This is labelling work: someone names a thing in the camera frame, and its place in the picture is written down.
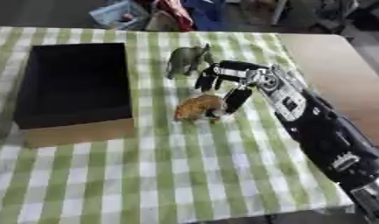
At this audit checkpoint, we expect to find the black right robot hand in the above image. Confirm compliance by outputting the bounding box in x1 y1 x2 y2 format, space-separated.
193 59 270 116

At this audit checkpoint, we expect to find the cardboard box with black inside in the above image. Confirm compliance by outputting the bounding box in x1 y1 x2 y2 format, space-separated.
11 42 137 149

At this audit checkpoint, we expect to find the grey toy elephant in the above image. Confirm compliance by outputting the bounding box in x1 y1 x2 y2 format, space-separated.
165 43 217 81

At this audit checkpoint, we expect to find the brown toy animal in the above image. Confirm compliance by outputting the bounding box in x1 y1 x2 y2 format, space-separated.
172 94 232 123

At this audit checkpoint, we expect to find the blue cloth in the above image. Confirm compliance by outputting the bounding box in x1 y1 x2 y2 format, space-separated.
181 0 228 32

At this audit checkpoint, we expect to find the red and white cloth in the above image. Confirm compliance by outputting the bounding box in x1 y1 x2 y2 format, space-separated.
144 0 197 32

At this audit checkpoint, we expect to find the dark chair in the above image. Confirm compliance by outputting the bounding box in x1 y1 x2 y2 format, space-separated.
304 0 361 34

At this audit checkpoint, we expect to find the light blue bag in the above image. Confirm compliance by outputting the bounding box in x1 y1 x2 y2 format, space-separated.
88 0 151 31

